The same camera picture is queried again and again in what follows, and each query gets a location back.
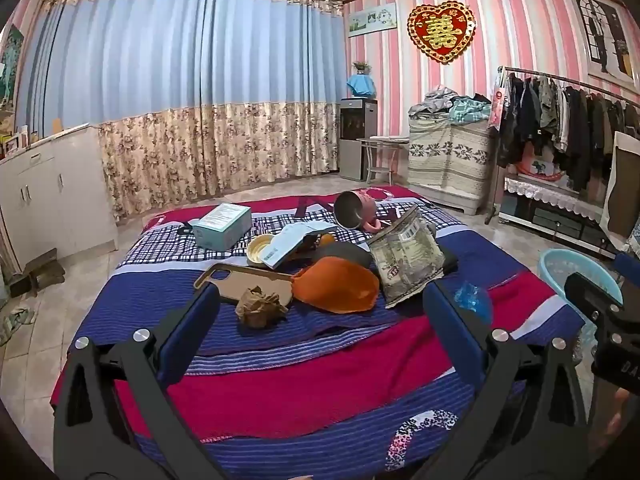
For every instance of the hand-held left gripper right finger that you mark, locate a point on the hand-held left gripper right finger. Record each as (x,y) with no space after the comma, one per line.
(457,330)

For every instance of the low cabinet with lace cloth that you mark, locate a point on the low cabinet with lace cloth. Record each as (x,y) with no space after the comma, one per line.
(550,210)

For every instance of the wall calendar picture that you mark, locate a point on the wall calendar picture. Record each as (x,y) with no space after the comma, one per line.
(372,20)

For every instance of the striped bed blanket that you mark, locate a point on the striped bed blanket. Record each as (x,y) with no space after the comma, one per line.
(310,390)

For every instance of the cream covered board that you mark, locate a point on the cream covered board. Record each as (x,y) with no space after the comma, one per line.
(625,185)

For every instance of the orange fruit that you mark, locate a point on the orange fruit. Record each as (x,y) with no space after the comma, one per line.
(327,239)

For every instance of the white cabinet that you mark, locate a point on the white cabinet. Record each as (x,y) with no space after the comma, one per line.
(55,200)

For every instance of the white and blue packet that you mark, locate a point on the white and blue packet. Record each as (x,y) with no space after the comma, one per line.
(290,242)

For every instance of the green wall poster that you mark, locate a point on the green wall poster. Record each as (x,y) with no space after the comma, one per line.
(10,67)

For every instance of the blue plastic wrapper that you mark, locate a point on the blue plastic wrapper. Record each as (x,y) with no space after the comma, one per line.
(470,297)

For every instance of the small white stool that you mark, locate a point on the small white stool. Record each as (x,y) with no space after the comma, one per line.
(382,142)

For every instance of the pink floral hanging bag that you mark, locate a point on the pink floral hanging bag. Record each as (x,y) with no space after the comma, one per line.
(497,100)

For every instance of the round cream plastic bowl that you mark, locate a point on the round cream plastic bowl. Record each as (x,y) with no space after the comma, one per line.
(257,250)

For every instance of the grey water dispenser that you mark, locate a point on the grey water dispenser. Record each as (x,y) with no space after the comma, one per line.
(357,140)

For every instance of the grey rag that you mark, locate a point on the grey rag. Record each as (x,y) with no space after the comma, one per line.
(15,322)

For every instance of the pink mug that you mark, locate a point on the pink mug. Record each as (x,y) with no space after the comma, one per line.
(357,210)

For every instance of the red heart wall decoration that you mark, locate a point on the red heart wall decoration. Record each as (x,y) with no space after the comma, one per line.
(441,32)

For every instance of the blue covered plant vase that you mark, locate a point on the blue covered plant vase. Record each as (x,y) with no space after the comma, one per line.
(361,85)

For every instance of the wedding wall poster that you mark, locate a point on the wedding wall poster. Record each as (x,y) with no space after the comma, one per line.
(602,35)

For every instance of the teal cardboard box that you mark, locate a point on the teal cardboard box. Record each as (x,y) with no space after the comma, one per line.
(220,225)

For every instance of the pile of clothes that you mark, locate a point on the pile of clothes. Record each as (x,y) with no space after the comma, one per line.
(450,105)

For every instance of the blue and floral curtain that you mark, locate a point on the blue and floral curtain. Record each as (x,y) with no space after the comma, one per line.
(175,85)

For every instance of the brown phone case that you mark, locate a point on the brown phone case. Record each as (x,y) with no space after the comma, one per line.
(235,280)

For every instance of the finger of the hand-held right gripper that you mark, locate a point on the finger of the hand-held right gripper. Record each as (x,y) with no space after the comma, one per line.
(590,295)
(629,267)

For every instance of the light blue laundry basket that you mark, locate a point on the light blue laundry basket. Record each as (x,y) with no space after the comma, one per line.
(555,272)

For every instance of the wooden stool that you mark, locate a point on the wooden stool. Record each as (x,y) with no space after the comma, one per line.
(42,270)

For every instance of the metal clothes rack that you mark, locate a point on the metal clothes rack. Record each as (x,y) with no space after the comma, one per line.
(550,76)

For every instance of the person's right hand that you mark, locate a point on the person's right hand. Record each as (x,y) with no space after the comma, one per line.
(620,420)

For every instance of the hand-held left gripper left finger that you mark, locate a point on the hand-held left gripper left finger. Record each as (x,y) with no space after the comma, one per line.
(187,327)

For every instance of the brown paper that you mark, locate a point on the brown paper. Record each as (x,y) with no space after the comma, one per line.
(260,307)

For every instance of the clear plastic snack bag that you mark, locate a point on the clear plastic snack bag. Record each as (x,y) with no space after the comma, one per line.
(407,255)

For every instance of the orange bag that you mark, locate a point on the orange bag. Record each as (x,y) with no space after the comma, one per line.
(335,287)

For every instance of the cabinet under patterned cloth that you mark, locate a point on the cabinet under patterned cloth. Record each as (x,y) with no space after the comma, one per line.
(447,160)

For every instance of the photo frame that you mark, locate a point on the photo frame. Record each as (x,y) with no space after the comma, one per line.
(15,141)

